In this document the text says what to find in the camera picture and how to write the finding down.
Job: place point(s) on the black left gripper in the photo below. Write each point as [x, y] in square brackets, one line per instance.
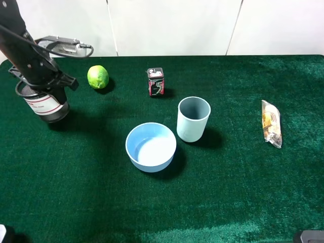
[41, 73]

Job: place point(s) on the black mesh pen holder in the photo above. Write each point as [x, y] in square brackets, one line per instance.
[43, 104]

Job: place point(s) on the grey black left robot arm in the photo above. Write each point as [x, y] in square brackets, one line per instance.
[16, 42]

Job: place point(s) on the black white object bottom left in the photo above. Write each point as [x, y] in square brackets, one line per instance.
[7, 234]

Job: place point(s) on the green lime fruit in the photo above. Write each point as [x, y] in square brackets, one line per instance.
[98, 77]

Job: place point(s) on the black red gum box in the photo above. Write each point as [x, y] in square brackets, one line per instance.
[156, 81]

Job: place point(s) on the light blue plastic bowl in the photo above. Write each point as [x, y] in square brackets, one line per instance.
[151, 147]

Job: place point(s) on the pale blue-green plastic cup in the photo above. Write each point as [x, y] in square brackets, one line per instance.
[193, 114]

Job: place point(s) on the clear wrapped snack packet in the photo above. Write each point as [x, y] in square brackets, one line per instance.
[271, 124]

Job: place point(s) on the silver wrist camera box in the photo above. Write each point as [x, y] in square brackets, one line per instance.
[61, 45]

